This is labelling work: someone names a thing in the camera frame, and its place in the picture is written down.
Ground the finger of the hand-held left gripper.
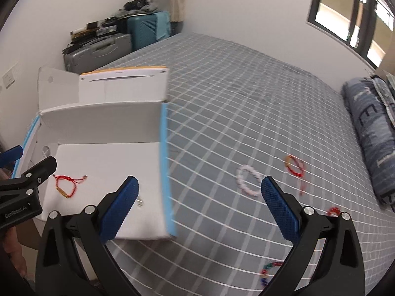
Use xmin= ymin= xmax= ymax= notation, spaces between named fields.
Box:
xmin=0 ymin=146 xmax=24 ymax=167
xmin=0 ymin=156 xmax=58 ymax=192

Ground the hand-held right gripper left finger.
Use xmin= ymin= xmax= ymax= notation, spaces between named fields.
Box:
xmin=35 ymin=176 xmax=142 ymax=296

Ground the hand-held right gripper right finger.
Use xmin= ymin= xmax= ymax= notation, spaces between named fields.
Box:
xmin=261 ymin=176 xmax=366 ymax=296

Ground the thin red string bracelet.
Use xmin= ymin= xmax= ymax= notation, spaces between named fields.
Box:
xmin=53 ymin=174 xmax=88 ymax=198

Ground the red cord bracelet gold bead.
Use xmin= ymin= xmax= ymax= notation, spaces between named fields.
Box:
xmin=284 ymin=155 xmax=307 ymax=195

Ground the white pink bead bracelet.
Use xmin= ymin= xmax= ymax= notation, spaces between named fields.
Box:
xmin=236 ymin=164 xmax=263 ymax=196

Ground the multicoloured bead bracelet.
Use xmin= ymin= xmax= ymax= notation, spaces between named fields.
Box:
xmin=259 ymin=260 xmax=284 ymax=287

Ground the blue printed cardboard box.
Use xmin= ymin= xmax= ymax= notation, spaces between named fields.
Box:
xmin=14 ymin=66 xmax=177 ymax=241

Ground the person's left hand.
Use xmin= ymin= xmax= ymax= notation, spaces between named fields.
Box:
xmin=1 ymin=226 xmax=28 ymax=272

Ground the grey patterned pillow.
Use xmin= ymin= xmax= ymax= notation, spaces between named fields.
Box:
xmin=341 ymin=77 xmax=395 ymax=212
xmin=372 ymin=74 xmax=395 ymax=105

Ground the grey checked bed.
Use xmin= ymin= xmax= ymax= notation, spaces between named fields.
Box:
xmin=102 ymin=32 xmax=392 ymax=296

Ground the grey hard suitcase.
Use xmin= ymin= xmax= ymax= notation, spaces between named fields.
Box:
xmin=63 ymin=32 xmax=133 ymax=73

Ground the pile of black boxes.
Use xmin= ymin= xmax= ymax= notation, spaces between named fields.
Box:
xmin=69 ymin=14 xmax=128 ymax=42

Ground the teal hard suitcase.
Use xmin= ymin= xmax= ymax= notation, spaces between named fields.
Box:
xmin=126 ymin=11 xmax=172 ymax=51

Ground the black bag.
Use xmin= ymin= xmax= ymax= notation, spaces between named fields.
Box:
xmin=123 ymin=0 xmax=149 ymax=11

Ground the grey cloth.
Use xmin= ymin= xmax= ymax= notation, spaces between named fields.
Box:
xmin=136 ymin=5 xmax=161 ymax=15

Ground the dark framed window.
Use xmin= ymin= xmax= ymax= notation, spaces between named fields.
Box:
xmin=306 ymin=0 xmax=395 ymax=68

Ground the white wall socket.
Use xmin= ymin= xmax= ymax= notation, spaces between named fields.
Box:
xmin=1 ymin=65 xmax=17 ymax=88

